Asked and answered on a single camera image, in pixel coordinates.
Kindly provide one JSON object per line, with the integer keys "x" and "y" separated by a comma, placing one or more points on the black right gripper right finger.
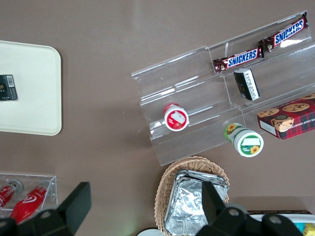
{"x": 211, "y": 206}

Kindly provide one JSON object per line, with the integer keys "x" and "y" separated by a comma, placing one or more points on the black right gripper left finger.
{"x": 76, "y": 204}

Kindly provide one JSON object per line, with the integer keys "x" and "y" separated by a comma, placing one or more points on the foil wrapped sandwich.
{"x": 197, "y": 175}
{"x": 187, "y": 204}

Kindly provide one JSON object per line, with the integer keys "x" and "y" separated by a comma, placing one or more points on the woven wicker basket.
{"x": 167, "y": 179}

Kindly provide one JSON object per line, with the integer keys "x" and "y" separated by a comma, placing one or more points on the cream plastic tray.
{"x": 37, "y": 93}

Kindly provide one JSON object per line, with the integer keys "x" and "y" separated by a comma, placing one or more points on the clear acrylic bottle box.
{"x": 53, "y": 186}

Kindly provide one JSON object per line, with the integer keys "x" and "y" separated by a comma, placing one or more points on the red cola bottle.
{"x": 27, "y": 204}
{"x": 6, "y": 194}

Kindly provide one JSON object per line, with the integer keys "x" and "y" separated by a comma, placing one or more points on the white round plate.
{"x": 150, "y": 233}

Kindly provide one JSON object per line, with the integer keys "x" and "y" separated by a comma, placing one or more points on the green sunflower yogurt cup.
{"x": 247, "y": 143}

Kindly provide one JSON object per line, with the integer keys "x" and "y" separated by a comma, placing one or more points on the white bin with dark rim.
{"x": 295, "y": 216}

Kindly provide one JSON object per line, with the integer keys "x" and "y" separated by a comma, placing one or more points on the teal snack packet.
{"x": 299, "y": 226}

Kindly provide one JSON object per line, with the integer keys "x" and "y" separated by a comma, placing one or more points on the red strawberry yogurt cup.
{"x": 176, "y": 119}

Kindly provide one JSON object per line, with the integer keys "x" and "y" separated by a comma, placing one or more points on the yellow snack packet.
{"x": 310, "y": 231}

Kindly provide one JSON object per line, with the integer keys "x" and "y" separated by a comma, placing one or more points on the red plaid cookie box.
{"x": 292, "y": 120}

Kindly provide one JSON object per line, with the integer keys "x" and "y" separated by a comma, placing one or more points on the black and white small packet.
{"x": 247, "y": 84}

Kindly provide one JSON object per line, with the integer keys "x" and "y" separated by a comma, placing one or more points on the clear acrylic tiered display shelf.
{"x": 192, "y": 81}

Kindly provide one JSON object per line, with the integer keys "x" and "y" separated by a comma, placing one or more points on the black box with barcode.
{"x": 8, "y": 88}

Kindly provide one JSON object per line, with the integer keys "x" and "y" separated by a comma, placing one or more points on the Snickers chocolate bar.
{"x": 286, "y": 33}
{"x": 240, "y": 59}

